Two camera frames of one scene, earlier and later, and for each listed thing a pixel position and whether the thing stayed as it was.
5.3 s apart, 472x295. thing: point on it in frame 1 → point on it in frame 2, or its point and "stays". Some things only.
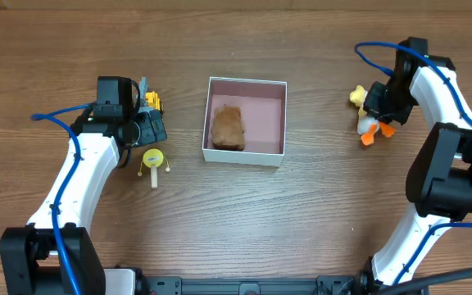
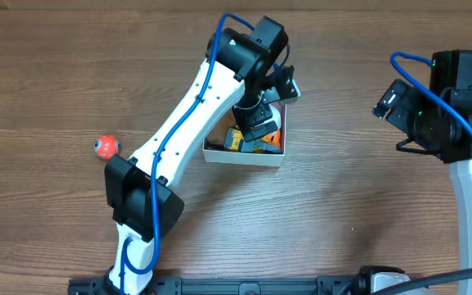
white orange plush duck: x=368 y=124 → x=272 y=141
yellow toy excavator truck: x=150 y=101 → x=234 y=141
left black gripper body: x=152 y=128 → x=254 y=124
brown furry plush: x=228 y=129 stays
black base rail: x=348 y=284 stays
